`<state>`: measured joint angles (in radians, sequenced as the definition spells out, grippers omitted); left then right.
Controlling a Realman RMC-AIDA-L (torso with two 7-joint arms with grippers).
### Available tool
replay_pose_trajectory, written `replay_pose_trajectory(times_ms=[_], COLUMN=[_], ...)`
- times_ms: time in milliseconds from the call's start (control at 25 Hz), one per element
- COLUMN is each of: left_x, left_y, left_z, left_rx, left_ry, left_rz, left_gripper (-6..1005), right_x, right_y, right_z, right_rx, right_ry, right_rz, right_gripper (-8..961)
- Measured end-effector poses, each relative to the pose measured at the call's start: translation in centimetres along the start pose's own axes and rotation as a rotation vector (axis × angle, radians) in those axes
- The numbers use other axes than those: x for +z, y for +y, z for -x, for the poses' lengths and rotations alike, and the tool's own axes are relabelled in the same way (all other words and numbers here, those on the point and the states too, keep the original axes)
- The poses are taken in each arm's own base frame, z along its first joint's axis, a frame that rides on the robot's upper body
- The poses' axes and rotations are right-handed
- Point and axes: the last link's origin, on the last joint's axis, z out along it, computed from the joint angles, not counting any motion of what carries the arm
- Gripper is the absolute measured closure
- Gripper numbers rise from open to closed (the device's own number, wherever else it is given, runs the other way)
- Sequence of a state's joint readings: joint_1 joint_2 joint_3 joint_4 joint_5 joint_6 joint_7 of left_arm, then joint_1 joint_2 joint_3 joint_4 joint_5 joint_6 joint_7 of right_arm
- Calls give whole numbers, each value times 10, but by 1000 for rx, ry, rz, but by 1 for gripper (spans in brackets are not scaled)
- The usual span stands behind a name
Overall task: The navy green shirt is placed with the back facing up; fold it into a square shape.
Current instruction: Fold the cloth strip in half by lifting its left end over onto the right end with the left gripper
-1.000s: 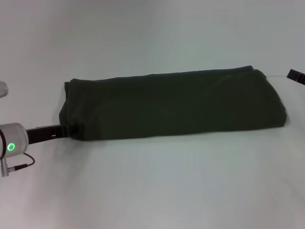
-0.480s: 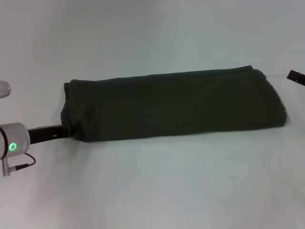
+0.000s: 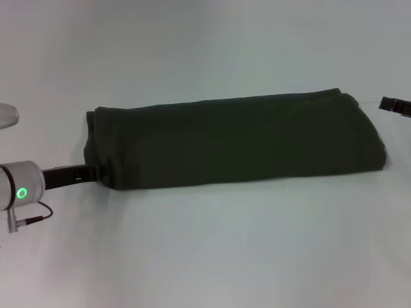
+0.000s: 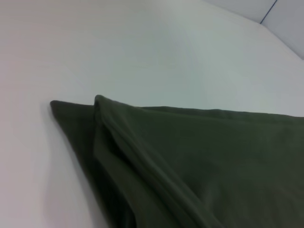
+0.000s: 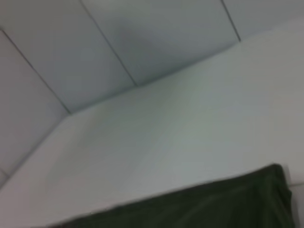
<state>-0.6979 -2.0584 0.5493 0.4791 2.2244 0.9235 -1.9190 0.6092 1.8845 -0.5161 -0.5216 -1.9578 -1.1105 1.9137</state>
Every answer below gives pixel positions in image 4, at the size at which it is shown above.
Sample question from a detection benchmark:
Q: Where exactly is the dark green shirt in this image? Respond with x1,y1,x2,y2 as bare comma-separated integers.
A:
49,94,304,228

